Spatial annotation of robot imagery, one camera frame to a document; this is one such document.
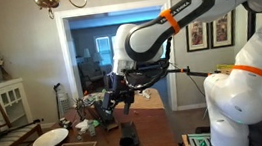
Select black vertical pole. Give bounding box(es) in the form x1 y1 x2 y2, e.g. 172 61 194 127
243 8 260 42

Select bronze ringed dancing statue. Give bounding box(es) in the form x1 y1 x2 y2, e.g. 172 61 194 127
74 97 89 123

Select white cabinet glass doors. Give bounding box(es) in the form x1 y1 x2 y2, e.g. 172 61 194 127
0 77 35 129

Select black floor stand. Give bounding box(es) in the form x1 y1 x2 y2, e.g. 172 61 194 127
52 82 66 121

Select pale cardboard piece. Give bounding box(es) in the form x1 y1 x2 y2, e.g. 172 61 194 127
104 120 121 133

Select long dark brown box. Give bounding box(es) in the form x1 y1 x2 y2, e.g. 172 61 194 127
92 99 120 133

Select yellow box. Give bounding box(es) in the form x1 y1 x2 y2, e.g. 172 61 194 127
215 61 237 76

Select white ribbed heater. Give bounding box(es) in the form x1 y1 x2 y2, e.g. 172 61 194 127
57 92 72 115

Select white crumpled paper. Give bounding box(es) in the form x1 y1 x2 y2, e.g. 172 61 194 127
73 118 92 131

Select white plate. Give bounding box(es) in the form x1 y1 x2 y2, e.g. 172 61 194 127
30 126 71 146

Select dark armchair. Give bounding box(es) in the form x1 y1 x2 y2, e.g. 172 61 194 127
76 59 108 93

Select white door frame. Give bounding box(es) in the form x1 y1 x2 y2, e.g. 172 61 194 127
53 0 186 125

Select black horizontal rod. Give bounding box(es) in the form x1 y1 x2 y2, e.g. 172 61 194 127
166 61 220 83

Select white tissue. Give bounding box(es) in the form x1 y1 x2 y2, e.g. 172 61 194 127
140 88 152 102

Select small black table object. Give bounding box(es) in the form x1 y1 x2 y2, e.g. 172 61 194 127
57 116 74 131

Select green lit metal base plate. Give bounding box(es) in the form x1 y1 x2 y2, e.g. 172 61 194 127
186 131 213 146

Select black braided cable bundle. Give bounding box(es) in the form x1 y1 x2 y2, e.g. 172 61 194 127
118 26 262 146

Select small glass bottle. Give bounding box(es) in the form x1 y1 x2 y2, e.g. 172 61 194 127
87 120 98 139

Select white table lamp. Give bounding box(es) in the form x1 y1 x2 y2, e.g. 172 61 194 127
82 47 92 64
91 50 105 65

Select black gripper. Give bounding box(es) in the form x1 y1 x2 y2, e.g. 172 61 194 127
97 70 139 119

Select black framed picture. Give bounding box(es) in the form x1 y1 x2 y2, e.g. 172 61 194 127
206 9 238 50
183 19 212 53

